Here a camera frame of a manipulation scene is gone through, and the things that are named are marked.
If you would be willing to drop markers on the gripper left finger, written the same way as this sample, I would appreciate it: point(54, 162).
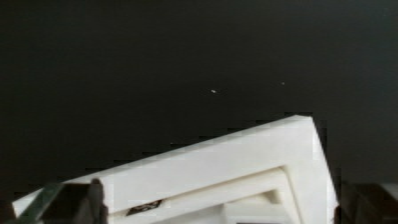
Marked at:
point(68, 204)

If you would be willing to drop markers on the white leg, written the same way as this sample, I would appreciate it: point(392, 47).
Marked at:
point(251, 211)

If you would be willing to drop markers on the white square tabletop tray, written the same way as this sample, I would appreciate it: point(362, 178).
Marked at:
point(262, 163)

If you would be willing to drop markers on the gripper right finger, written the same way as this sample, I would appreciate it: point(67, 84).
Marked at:
point(369, 204)

